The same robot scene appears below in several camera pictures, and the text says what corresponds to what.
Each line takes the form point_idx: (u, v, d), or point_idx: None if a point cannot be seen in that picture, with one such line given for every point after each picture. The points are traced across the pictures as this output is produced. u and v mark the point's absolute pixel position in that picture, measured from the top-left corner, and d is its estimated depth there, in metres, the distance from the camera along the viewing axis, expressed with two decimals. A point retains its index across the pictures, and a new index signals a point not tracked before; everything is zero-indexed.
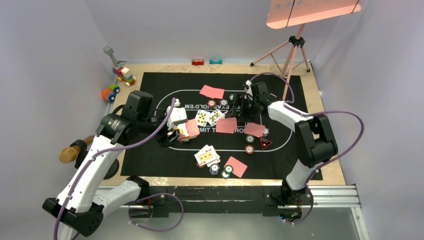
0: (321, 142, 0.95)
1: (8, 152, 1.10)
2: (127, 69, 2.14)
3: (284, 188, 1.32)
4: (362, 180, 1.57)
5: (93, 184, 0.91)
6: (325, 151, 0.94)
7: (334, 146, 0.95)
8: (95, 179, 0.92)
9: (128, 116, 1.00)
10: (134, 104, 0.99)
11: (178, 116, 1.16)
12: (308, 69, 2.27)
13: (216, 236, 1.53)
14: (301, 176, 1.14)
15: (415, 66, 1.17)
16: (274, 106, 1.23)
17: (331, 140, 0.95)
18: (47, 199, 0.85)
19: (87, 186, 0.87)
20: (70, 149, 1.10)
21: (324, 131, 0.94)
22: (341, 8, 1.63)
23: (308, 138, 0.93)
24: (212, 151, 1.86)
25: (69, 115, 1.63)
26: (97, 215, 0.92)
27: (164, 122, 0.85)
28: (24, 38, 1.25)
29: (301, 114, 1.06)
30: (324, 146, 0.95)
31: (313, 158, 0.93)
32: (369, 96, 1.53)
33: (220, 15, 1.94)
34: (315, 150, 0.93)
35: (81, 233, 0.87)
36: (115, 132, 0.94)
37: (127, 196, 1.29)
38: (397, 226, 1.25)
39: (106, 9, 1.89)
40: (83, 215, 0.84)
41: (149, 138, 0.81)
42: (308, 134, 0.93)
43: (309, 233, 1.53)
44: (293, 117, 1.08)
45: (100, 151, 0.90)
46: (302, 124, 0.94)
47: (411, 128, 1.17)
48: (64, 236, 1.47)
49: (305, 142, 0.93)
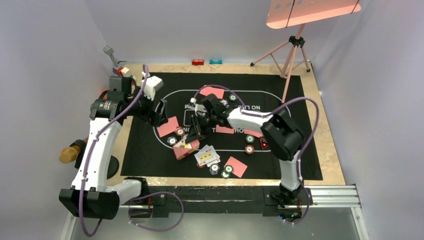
0: (288, 133, 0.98)
1: (9, 152, 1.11)
2: (127, 69, 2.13)
3: (286, 194, 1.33)
4: (362, 179, 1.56)
5: (104, 165, 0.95)
6: (296, 140, 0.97)
7: (301, 134, 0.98)
8: (105, 159, 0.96)
9: (115, 97, 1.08)
10: (117, 86, 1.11)
11: (153, 81, 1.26)
12: (308, 69, 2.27)
13: (216, 235, 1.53)
14: (289, 173, 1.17)
15: (415, 67, 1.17)
16: (232, 115, 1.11)
17: (296, 128, 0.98)
18: (62, 190, 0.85)
19: (99, 166, 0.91)
20: (70, 149, 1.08)
21: (286, 122, 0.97)
22: (341, 8, 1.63)
23: (276, 135, 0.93)
24: (212, 151, 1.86)
25: (70, 115, 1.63)
26: (115, 197, 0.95)
27: (142, 88, 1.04)
28: (23, 38, 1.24)
29: (261, 115, 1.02)
30: (293, 136, 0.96)
31: (289, 152, 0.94)
32: (369, 96, 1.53)
33: (220, 15, 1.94)
34: (288, 143, 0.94)
35: (105, 215, 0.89)
36: (111, 111, 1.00)
37: (131, 191, 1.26)
38: (397, 226, 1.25)
39: (106, 10, 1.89)
40: (105, 194, 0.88)
41: (136, 101, 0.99)
42: (275, 131, 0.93)
43: (309, 233, 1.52)
44: (255, 121, 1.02)
45: (102, 130, 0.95)
46: (267, 125, 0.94)
47: (411, 129, 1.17)
48: (64, 236, 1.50)
49: (276, 140, 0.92)
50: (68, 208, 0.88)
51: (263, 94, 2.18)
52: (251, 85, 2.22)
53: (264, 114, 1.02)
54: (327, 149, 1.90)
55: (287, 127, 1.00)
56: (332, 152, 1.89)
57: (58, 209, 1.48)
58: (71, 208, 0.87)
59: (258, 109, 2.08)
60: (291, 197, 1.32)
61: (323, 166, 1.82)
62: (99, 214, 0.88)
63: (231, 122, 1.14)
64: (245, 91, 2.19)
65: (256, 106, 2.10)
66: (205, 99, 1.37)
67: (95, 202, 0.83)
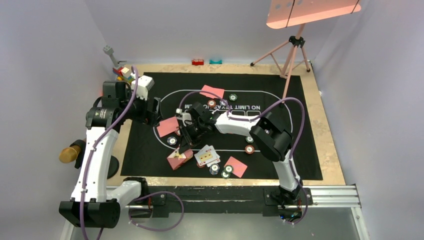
0: (277, 134, 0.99)
1: (8, 152, 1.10)
2: (127, 69, 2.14)
3: (287, 195, 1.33)
4: (363, 179, 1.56)
5: (103, 174, 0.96)
6: (285, 140, 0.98)
7: (289, 134, 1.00)
8: (103, 168, 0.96)
9: (109, 104, 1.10)
10: (111, 92, 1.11)
11: (145, 82, 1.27)
12: (308, 69, 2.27)
13: (216, 235, 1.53)
14: (285, 175, 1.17)
15: (415, 67, 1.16)
16: (220, 121, 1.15)
17: (284, 129, 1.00)
18: (62, 202, 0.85)
19: (97, 176, 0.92)
20: (70, 149, 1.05)
21: (273, 124, 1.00)
22: (341, 8, 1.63)
23: (264, 136, 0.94)
24: (212, 152, 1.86)
25: (70, 115, 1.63)
26: (116, 206, 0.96)
27: (134, 95, 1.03)
28: (23, 38, 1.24)
29: (248, 119, 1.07)
30: (281, 137, 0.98)
31: (280, 153, 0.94)
32: (369, 96, 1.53)
33: (220, 15, 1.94)
34: (277, 144, 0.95)
35: (106, 224, 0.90)
36: (107, 119, 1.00)
37: (132, 192, 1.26)
38: (397, 226, 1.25)
39: (106, 9, 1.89)
40: (105, 203, 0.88)
41: (130, 106, 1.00)
42: (264, 134, 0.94)
43: (309, 233, 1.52)
44: (244, 125, 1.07)
45: (98, 139, 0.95)
46: (255, 128, 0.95)
47: (411, 129, 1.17)
48: (64, 236, 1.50)
49: (265, 142, 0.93)
50: (69, 220, 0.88)
51: (263, 94, 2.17)
52: (251, 85, 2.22)
53: (251, 118, 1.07)
54: (327, 149, 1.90)
55: (274, 129, 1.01)
56: (332, 152, 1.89)
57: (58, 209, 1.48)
58: (71, 220, 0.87)
59: (259, 109, 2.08)
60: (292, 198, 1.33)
61: (323, 166, 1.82)
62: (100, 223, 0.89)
63: (219, 129, 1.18)
64: (245, 91, 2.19)
65: (256, 106, 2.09)
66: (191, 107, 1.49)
67: (96, 213, 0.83)
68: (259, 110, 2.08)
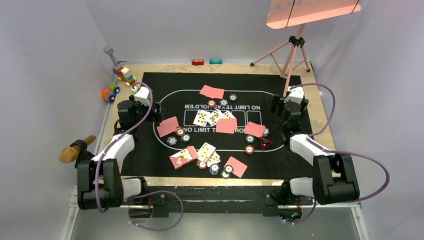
0: (341, 182, 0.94)
1: (8, 152, 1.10)
2: (127, 69, 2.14)
3: (284, 186, 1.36)
4: (364, 179, 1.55)
5: (118, 155, 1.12)
6: (342, 187, 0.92)
7: (356, 189, 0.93)
8: (119, 153, 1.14)
9: (127, 125, 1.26)
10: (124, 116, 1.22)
11: (301, 93, 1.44)
12: (308, 69, 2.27)
13: (216, 235, 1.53)
14: (304, 189, 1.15)
15: (416, 67, 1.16)
16: (298, 138, 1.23)
17: (353, 181, 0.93)
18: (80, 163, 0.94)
19: (115, 151, 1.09)
20: (70, 149, 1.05)
21: (345, 171, 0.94)
22: (341, 8, 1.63)
23: (326, 174, 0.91)
24: (208, 145, 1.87)
25: (70, 115, 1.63)
26: (121, 185, 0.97)
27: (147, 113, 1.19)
28: (22, 37, 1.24)
29: (322, 148, 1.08)
30: (343, 187, 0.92)
31: (329, 197, 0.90)
32: (369, 96, 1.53)
33: (220, 15, 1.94)
34: (333, 188, 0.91)
35: (113, 194, 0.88)
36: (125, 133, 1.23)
37: (133, 188, 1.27)
38: (397, 226, 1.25)
39: (106, 9, 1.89)
40: (117, 170, 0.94)
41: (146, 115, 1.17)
42: (326, 170, 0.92)
43: (309, 234, 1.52)
44: (315, 151, 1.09)
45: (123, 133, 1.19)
46: (322, 159, 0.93)
47: (411, 129, 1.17)
48: (64, 236, 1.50)
49: (322, 178, 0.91)
50: (79, 185, 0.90)
51: (264, 94, 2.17)
52: (251, 85, 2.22)
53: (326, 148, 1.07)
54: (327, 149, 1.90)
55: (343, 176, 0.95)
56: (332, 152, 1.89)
57: (57, 209, 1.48)
58: (82, 184, 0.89)
59: (259, 109, 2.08)
60: (288, 191, 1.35)
61: None
62: (108, 190, 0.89)
63: (292, 144, 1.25)
64: (245, 91, 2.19)
65: (256, 106, 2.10)
66: (290, 109, 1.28)
67: (110, 170, 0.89)
68: (259, 110, 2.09)
